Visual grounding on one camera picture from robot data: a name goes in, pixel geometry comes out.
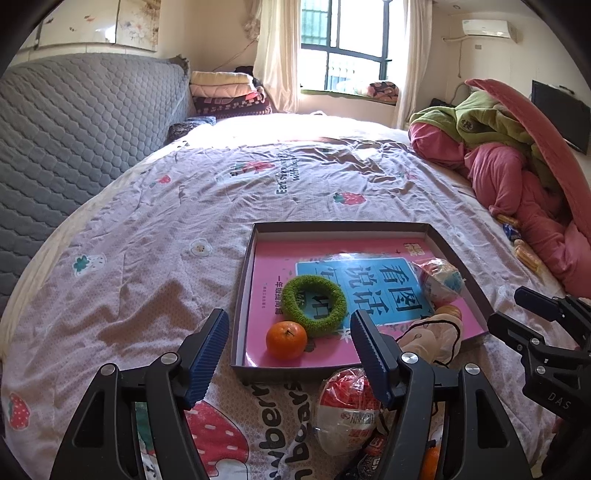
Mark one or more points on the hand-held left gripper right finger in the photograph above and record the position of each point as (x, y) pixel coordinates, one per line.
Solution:
(374, 360)

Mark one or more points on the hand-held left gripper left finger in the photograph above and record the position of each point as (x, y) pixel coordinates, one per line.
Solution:
(205, 355)

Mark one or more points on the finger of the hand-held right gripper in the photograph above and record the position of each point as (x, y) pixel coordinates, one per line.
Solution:
(540, 302)
(512, 332)

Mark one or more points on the red bun packet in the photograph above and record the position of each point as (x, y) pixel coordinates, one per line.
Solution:
(341, 415)

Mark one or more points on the dark cardboard box tray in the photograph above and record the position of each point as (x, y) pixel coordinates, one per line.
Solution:
(243, 300)

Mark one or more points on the brown walnut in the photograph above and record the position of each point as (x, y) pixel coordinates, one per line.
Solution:
(448, 313)

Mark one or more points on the tangerine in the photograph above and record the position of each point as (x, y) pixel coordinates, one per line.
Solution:
(286, 341)
(431, 464)

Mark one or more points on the blue bun packet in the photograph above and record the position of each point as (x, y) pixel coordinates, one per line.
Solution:
(438, 279)

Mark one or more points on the blue cookie packet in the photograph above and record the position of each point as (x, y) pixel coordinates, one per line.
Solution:
(369, 454)

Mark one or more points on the yellow snack packet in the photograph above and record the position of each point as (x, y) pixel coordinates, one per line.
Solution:
(528, 256)

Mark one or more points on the pink book with blue label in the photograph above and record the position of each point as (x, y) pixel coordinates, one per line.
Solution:
(277, 258)

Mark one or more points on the pink quilt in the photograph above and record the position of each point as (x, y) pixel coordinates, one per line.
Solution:
(498, 180)

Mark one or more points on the pink quilted cushion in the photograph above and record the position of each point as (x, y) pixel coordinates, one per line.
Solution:
(549, 143)

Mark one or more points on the black television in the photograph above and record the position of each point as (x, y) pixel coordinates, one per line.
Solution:
(558, 115)

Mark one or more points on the green blanket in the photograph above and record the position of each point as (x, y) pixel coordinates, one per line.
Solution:
(485, 120)

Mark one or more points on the dark blue pillow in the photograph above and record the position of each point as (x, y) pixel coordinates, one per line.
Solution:
(189, 127)

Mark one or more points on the dark patterned folded blanket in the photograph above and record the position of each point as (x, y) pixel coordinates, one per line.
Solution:
(231, 106)

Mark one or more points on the floral cushion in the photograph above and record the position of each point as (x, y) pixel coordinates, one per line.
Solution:
(383, 91)

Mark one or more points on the grey quilted headboard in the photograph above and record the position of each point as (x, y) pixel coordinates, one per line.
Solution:
(69, 129)

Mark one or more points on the pink folded blanket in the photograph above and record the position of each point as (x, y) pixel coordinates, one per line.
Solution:
(221, 91)

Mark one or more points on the cream curtain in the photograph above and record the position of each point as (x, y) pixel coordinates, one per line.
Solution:
(413, 60)
(277, 55)

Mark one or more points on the white air conditioner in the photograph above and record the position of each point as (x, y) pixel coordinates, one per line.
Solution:
(489, 30)

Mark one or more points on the cream folded blanket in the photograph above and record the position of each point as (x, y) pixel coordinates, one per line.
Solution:
(217, 77)

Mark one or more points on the window with dark frame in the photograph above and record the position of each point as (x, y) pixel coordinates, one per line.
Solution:
(346, 46)

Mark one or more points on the floral wall cabinet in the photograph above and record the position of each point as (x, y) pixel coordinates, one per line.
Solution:
(101, 23)

